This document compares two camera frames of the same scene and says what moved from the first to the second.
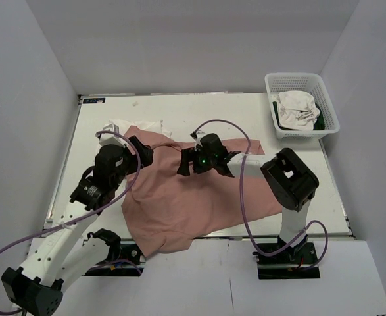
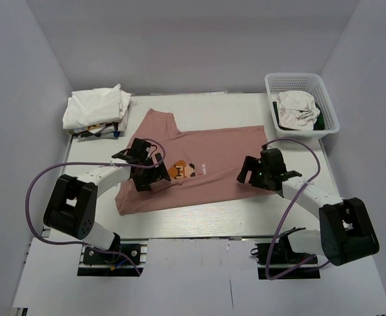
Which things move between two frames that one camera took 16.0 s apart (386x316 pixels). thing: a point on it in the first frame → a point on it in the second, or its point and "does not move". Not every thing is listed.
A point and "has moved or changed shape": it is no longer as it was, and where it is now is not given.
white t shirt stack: (156, 126) → (96, 112)
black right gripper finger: (187, 156) → (250, 163)
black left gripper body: (128, 163) → (139, 180)
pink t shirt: (166, 212) has moved or changed shape
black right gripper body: (202, 162) → (260, 178)
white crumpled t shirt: (297, 110) does not move
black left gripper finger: (139, 145) → (156, 173)
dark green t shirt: (319, 124) does not move
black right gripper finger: (221, 166) → (290, 174)
